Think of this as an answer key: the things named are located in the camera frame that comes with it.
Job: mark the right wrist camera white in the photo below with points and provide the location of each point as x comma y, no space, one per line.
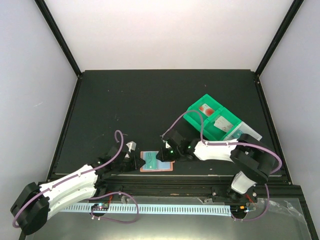
165,139

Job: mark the black aluminium rail front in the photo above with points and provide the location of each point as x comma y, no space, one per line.
189,186

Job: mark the green bin middle compartment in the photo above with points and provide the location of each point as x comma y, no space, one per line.
212,133

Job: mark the right black frame post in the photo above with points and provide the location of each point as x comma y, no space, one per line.
282,29

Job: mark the left controller board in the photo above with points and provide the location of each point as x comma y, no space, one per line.
99,207

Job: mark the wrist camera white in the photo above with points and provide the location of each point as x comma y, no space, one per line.
165,139
131,147

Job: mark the white VIP card in bin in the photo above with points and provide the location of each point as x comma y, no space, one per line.
223,124

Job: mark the controller board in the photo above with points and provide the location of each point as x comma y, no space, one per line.
99,207
240,208

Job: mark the white slotted cable duct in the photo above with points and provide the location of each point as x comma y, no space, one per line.
153,209

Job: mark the pink leather card holder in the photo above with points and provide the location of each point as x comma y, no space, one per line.
162,166

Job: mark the right controller board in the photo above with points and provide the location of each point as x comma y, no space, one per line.
240,208

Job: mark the black frame post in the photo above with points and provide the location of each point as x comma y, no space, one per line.
48,17
282,29

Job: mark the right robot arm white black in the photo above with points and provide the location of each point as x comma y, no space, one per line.
254,160

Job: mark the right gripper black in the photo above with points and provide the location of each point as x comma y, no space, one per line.
164,158

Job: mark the red circle card in bin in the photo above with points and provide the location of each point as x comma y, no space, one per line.
206,109

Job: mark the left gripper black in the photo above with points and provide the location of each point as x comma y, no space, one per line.
135,165

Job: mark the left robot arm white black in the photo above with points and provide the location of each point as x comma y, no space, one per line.
37,203

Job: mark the left black frame post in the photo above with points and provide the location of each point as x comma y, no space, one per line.
48,17

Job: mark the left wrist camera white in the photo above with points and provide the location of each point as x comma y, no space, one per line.
131,147

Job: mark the teal cards in clear bin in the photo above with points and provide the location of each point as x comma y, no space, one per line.
237,134

